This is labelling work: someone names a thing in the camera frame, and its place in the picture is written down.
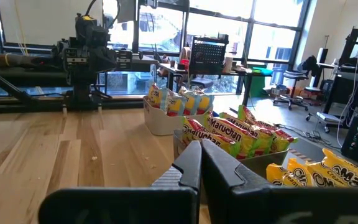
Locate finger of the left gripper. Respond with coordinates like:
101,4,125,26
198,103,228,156
99,49,133,78
63,47,101,78

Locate black office chair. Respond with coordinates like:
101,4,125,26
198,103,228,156
272,55,311,112
185,76,214,91

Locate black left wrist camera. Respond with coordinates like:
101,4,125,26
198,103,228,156
74,12,111,38

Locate white cup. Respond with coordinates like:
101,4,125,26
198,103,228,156
224,55,233,74

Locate black pegboard organizer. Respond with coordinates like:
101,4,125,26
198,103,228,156
190,34,230,75

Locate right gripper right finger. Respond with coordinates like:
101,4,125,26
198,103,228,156
202,139,358,224

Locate white plastic bin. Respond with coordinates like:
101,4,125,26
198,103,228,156
142,95,214,137

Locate grey side desk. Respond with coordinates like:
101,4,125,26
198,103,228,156
0,52,160,88

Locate black aluminium rig frame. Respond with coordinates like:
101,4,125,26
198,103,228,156
0,60,145,114

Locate yellow Maruchan ramen packet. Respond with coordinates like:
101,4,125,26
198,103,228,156
265,162,295,187
286,157,318,187
305,160,354,187
321,147,358,189

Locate large window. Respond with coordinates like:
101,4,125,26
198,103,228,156
103,0,310,96

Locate black equipment stand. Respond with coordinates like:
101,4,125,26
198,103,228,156
320,27,358,118

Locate blue Maruchan ramen packet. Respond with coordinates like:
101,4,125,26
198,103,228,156
165,90,188,117
147,83,168,110
178,88,203,116
197,93,215,115

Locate black office desk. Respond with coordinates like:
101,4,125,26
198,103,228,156
158,62,273,106

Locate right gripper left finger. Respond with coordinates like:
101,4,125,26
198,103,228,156
37,140,202,224

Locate black floor cables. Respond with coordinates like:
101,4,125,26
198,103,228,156
273,122,341,146

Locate green waste bin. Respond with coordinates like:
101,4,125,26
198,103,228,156
249,67,275,98

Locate grey plastic bin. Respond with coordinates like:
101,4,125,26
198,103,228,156
172,129,290,180

